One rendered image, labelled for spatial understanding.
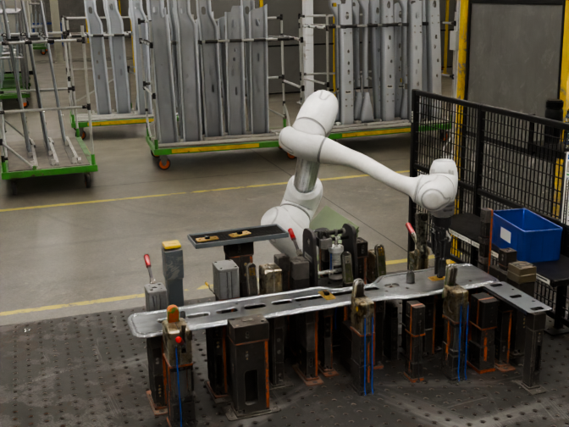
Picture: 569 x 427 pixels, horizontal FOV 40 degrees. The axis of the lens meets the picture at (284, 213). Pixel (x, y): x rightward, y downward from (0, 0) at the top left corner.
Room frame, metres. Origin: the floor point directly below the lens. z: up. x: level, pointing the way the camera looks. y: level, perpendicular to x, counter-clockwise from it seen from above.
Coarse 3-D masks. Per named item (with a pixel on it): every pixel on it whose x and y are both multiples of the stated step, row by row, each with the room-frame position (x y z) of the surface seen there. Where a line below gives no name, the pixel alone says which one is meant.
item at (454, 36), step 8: (456, 16) 9.58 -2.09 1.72; (456, 24) 9.57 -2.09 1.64; (456, 32) 9.45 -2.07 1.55; (456, 40) 9.45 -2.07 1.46; (456, 48) 9.45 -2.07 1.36; (456, 56) 9.59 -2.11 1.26; (456, 64) 9.58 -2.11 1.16; (456, 72) 9.57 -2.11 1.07; (456, 80) 9.57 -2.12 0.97; (456, 88) 9.56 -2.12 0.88
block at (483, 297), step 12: (480, 300) 2.63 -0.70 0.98; (492, 300) 2.62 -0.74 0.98; (480, 312) 2.62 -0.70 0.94; (492, 312) 2.61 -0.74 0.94; (480, 324) 2.61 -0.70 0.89; (492, 324) 2.61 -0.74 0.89; (480, 336) 2.62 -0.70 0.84; (492, 336) 2.63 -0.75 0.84; (480, 348) 2.61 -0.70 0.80; (492, 348) 2.62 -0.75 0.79; (468, 360) 2.67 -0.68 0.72; (480, 360) 2.61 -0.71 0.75; (492, 360) 2.62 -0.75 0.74; (480, 372) 2.60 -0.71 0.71; (492, 372) 2.61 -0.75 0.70
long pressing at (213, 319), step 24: (456, 264) 2.94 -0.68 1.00; (312, 288) 2.72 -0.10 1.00; (336, 288) 2.71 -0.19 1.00; (384, 288) 2.71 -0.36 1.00; (408, 288) 2.70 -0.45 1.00; (432, 288) 2.70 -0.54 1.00; (144, 312) 2.52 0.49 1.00; (192, 312) 2.52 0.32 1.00; (216, 312) 2.52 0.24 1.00; (240, 312) 2.51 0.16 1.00; (264, 312) 2.51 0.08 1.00; (288, 312) 2.51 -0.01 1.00; (144, 336) 2.34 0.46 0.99
